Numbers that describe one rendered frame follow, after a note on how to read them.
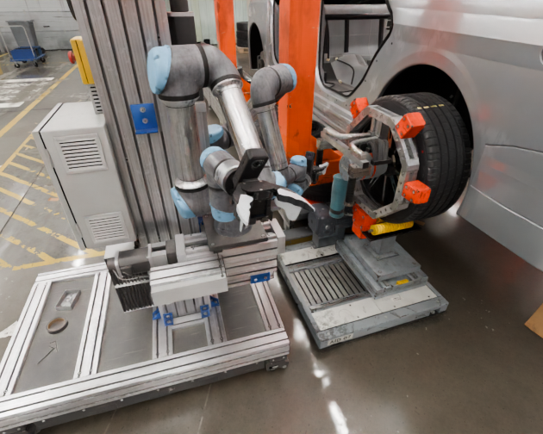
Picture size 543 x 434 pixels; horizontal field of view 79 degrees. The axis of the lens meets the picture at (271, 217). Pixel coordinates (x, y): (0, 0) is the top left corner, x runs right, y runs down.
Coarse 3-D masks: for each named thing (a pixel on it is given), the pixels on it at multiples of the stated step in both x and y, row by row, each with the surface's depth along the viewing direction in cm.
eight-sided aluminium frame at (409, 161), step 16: (368, 112) 163; (384, 112) 158; (352, 128) 180; (400, 144) 145; (400, 160) 147; (416, 160) 144; (400, 176) 149; (400, 192) 151; (368, 208) 179; (384, 208) 164; (400, 208) 155
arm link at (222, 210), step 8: (216, 192) 84; (224, 192) 84; (216, 200) 85; (224, 200) 85; (216, 208) 87; (224, 208) 87; (232, 208) 88; (216, 216) 88; (224, 216) 88; (232, 216) 89
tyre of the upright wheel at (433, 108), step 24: (384, 96) 163; (408, 96) 155; (432, 96) 156; (432, 120) 144; (456, 120) 147; (432, 144) 141; (456, 144) 144; (432, 168) 142; (456, 168) 146; (432, 192) 147; (456, 192) 154; (408, 216) 161; (432, 216) 171
